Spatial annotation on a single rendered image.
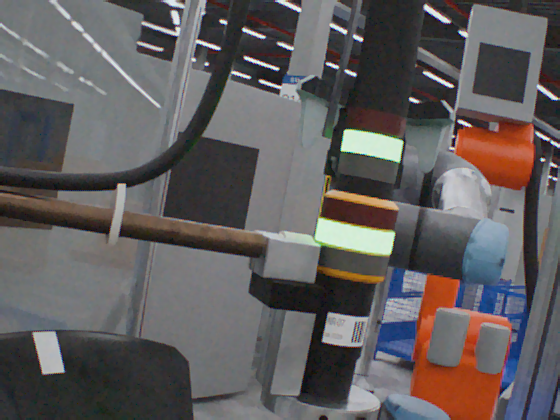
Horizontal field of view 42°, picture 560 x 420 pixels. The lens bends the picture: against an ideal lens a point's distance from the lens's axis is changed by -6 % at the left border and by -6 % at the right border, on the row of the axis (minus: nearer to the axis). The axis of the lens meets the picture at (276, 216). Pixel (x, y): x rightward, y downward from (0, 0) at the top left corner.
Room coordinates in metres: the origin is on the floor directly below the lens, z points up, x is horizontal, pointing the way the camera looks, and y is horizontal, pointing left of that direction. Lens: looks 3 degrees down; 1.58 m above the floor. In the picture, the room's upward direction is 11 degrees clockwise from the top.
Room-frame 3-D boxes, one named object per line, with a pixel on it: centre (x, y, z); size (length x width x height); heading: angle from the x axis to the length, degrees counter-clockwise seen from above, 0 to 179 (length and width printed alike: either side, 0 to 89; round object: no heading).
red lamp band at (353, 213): (0.44, -0.05, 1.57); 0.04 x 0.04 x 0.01
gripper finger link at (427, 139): (0.64, -0.11, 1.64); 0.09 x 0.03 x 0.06; 23
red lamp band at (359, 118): (0.44, -0.05, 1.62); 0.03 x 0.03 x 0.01
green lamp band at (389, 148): (0.44, -0.05, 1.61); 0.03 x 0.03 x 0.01
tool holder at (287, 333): (0.43, -0.04, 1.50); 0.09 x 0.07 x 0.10; 109
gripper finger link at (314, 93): (0.65, -0.01, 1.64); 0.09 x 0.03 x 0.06; 146
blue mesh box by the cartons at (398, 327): (7.58, -1.86, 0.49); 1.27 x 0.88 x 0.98; 142
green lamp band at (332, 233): (0.44, -0.05, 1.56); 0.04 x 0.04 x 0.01
